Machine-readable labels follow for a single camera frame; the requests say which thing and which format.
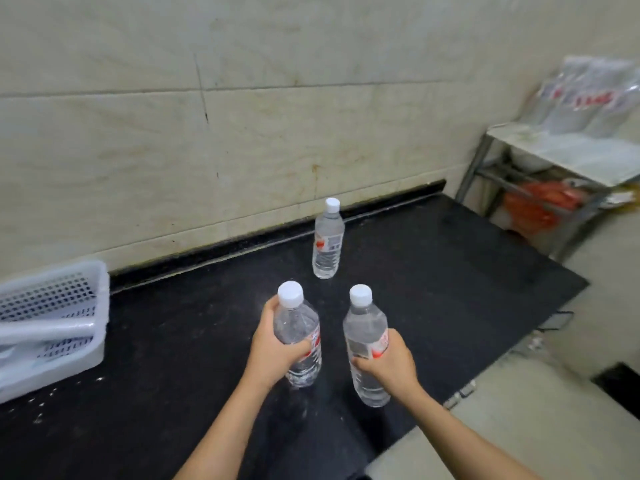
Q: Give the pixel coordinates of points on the person's right hand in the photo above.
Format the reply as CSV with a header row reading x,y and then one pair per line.
x,y
392,367

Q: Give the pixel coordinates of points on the person's left hand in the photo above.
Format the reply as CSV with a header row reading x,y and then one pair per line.
x,y
272,352

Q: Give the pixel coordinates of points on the person's left thumb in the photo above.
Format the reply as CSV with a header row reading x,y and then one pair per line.
x,y
270,314

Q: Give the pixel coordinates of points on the person's right thumb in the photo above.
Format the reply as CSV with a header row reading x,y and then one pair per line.
x,y
397,342

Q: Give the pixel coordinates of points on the clear water bottle white cap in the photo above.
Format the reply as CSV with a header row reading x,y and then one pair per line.
x,y
299,334
366,344
328,240

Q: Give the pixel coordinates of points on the person's left forearm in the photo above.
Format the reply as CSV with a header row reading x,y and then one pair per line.
x,y
227,429

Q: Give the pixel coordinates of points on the person's right forearm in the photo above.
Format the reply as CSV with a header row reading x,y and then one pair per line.
x,y
462,439

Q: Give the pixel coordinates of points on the orange plastic bag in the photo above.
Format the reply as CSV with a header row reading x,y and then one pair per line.
x,y
537,202

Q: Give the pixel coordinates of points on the white perforated plastic basket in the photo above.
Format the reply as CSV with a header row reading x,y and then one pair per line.
x,y
50,322

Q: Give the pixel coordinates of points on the metal shelf rack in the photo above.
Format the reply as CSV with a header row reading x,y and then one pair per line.
x,y
550,174

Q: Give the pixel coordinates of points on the pack of water bottles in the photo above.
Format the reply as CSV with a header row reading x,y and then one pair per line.
x,y
582,97

